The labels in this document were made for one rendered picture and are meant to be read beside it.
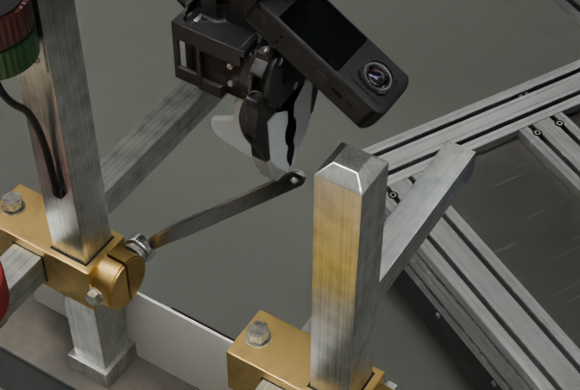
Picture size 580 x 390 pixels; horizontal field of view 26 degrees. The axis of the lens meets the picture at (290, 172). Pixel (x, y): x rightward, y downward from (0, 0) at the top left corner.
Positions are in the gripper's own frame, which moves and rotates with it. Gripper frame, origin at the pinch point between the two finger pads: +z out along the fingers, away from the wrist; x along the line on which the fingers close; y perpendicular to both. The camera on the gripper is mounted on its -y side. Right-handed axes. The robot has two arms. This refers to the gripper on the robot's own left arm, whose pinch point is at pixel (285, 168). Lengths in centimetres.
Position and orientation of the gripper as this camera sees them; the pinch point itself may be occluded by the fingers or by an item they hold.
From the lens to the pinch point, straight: 96.3
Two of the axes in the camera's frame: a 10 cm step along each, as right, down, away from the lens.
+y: -8.5, -3.9, 3.7
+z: 0.0, 6.9, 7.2
